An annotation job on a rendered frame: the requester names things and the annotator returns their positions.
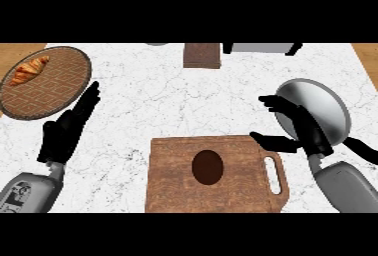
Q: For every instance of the brown wooden cutting board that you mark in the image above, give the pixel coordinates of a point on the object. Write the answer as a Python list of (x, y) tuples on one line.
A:
[(211, 173)]

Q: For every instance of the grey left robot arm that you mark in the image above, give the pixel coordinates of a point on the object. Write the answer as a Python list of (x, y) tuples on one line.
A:
[(29, 190)]

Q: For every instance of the grey appliance with black legs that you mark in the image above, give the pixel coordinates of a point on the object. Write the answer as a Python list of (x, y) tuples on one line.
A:
[(263, 47)]

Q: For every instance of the round brown patterned placemat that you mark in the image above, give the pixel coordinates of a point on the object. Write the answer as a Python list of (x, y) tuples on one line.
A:
[(46, 83)]

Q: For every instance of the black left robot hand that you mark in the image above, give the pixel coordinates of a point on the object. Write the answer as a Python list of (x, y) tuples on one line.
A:
[(66, 131)]

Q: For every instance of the brown wooden block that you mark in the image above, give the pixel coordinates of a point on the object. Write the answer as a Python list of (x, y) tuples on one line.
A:
[(201, 55)]

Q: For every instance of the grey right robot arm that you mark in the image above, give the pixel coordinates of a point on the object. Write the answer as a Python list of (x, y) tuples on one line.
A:
[(341, 186)]

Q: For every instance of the small grey round object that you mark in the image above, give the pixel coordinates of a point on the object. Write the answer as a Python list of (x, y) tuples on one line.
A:
[(156, 44)]

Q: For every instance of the dark brown cupcake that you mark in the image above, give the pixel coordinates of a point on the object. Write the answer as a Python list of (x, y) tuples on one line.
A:
[(206, 167)]

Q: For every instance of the golden croissant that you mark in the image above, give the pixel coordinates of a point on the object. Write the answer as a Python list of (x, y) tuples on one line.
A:
[(28, 70)]

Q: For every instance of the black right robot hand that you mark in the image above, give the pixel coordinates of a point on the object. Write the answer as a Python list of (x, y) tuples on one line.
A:
[(302, 128)]

